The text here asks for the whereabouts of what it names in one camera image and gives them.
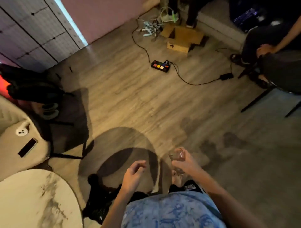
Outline person's right hand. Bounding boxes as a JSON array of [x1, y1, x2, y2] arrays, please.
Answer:
[[171, 147, 202, 177]]

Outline person's left hand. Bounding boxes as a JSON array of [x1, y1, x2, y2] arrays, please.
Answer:
[[121, 160, 148, 194]]

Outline clear drinking glass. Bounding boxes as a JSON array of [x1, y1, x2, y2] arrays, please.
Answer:
[[168, 148, 186, 175]]

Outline person's right forearm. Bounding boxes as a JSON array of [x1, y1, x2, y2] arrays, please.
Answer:
[[192, 168, 267, 228]]

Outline person's left forearm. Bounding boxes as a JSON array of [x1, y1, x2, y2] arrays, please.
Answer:
[[101, 189, 135, 228]]

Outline black shorts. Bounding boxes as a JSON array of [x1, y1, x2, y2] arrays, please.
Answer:
[[168, 180, 205, 194]]

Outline blue patterned shirt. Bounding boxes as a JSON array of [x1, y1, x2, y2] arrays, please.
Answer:
[[121, 191, 227, 228]]

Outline black bag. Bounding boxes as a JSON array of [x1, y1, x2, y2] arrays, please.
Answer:
[[82, 173, 149, 225]]

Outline black folding chair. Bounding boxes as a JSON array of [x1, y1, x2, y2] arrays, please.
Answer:
[[28, 88, 94, 160]]

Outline black power strip coloured buttons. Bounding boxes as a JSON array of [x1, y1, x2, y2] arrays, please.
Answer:
[[151, 60, 171, 73]]

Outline pair of grey shoes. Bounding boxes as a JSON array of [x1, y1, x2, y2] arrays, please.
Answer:
[[41, 102, 60, 120]]

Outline white marble round table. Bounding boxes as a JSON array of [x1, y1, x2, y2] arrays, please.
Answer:
[[0, 169, 84, 228]]

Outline black phone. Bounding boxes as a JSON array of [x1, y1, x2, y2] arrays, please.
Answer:
[[18, 138, 38, 158]]

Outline white round socket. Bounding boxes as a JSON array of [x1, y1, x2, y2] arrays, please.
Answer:
[[16, 126, 29, 137]]

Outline beige sofa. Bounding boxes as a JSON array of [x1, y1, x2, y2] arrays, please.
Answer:
[[0, 95, 51, 182]]

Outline brown cardboard box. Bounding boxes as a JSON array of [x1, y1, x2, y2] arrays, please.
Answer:
[[161, 24, 208, 53]]

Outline black jacket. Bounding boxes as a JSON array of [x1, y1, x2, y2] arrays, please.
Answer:
[[0, 63, 65, 104]]

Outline black power cable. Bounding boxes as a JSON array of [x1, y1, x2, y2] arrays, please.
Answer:
[[131, 18, 234, 86]]

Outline tangle of charger cables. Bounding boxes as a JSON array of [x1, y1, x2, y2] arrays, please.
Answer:
[[137, 7, 175, 41]]

